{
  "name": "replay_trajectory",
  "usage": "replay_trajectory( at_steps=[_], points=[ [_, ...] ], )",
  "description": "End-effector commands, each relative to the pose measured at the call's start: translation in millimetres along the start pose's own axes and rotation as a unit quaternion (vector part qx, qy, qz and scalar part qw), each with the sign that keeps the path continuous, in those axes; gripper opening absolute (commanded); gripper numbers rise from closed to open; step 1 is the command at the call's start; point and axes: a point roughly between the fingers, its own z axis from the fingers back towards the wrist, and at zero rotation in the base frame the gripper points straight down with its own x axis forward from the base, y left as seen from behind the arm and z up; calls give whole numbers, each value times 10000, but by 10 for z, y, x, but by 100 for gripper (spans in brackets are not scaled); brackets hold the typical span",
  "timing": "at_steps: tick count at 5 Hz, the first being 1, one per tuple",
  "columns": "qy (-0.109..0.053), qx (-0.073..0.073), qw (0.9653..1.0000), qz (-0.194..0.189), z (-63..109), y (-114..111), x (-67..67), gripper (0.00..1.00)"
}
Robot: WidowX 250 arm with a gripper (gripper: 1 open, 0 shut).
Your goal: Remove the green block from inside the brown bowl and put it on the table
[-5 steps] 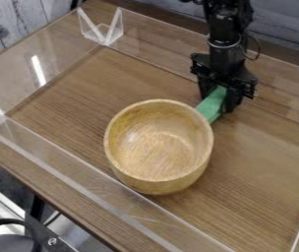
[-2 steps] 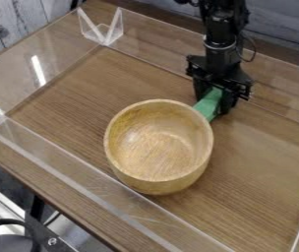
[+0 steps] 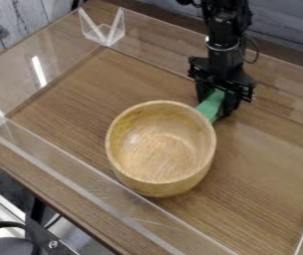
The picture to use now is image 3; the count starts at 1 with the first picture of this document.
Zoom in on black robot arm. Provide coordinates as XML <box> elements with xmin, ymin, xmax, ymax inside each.
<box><xmin>174</xmin><ymin>0</ymin><xmax>259</xmax><ymax>123</ymax></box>

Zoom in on green rectangular block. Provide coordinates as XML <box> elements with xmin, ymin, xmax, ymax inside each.
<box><xmin>194</xmin><ymin>90</ymin><xmax>224</xmax><ymax>123</ymax></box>

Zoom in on black table leg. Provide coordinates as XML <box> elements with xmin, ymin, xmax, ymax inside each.
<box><xmin>30</xmin><ymin>198</ymin><xmax>46</xmax><ymax>224</ymax></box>

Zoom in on clear acrylic tray wall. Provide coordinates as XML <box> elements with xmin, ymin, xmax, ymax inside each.
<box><xmin>0</xmin><ymin>1</ymin><xmax>303</xmax><ymax>255</ymax></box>

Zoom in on brown wooden bowl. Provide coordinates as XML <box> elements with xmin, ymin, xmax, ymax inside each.
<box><xmin>105</xmin><ymin>101</ymin><xmax>216</xmax><ymax>197</ymax></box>

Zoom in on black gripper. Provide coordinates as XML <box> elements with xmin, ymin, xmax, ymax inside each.
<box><xmin>186</xmin><ymin>41</ymin><xmax>255</xmax><ymax>117</ymax></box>

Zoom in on black cable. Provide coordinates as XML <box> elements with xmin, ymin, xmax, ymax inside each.
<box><xmin>0</xmin><ymin>220</ymin><xmax>42</xmax><ymax>255</ymax></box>

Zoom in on grey metal bracket with screw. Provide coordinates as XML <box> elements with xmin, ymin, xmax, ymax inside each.
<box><xmin>25</xmin><ymin>218</ymin><xmax>79</xmax><ymax>255</ymax></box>

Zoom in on clear acrylic corner bracket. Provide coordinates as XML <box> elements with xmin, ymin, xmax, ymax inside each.
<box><xmin>78</xmin><ymin>8</ymin><xmax>125</xmax><ymax>47</ymax></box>

